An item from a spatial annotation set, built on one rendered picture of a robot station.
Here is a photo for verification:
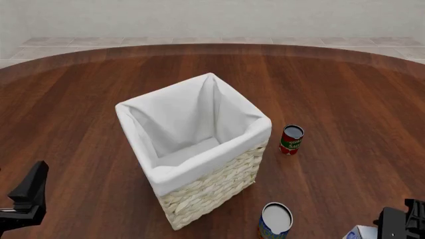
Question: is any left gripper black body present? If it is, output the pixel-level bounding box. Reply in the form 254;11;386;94
0;204;46;229

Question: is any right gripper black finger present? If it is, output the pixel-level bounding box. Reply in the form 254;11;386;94
404;198;425;232

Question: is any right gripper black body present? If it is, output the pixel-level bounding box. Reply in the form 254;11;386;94
373;206;412;239

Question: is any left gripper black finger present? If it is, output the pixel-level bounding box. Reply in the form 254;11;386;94
7;160;50;209

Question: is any white and blue food box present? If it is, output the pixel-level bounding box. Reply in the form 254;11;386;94
343;224;379;239

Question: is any white wicker basket, cloth liner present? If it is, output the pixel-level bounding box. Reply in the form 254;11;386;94
114;72;273;231

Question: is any blue printed food can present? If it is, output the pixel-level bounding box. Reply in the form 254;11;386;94
258;201;294;239

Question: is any red tomato sauce can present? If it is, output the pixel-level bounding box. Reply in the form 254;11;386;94
279;123;305;156

